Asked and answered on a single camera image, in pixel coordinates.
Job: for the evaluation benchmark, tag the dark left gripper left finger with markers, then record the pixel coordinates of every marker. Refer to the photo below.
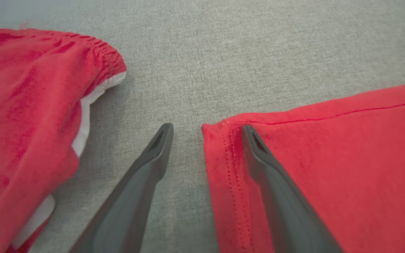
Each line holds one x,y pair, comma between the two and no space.
132,200

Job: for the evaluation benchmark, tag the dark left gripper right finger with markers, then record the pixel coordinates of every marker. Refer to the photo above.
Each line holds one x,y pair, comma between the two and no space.
287,211

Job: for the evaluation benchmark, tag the red jersey with white sleeves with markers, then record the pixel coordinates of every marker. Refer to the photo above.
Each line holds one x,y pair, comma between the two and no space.
346,151

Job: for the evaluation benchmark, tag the red shorts with white stripes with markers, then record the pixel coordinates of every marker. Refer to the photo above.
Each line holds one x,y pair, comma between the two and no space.
23,123

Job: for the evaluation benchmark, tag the grey fabric sofa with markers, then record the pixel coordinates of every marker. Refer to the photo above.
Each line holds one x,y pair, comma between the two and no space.
223,52

